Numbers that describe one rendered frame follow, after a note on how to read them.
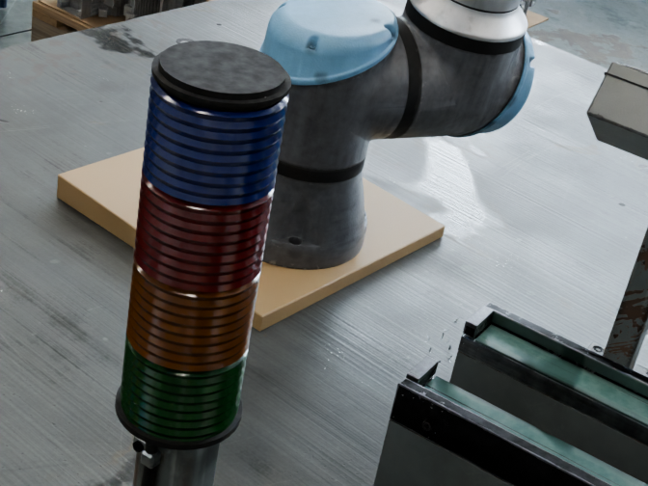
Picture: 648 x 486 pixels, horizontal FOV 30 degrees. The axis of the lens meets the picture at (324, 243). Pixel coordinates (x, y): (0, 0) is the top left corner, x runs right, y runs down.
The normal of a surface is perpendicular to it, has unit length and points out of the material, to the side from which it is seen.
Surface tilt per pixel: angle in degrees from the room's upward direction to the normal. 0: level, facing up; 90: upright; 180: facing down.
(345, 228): 74
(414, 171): 0
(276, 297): 2
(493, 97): 90
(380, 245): 2
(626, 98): 52
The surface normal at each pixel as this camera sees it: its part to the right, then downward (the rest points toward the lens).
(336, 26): 0.07, -0.81
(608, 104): -0.33, -0.24
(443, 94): 0.45, 0.41
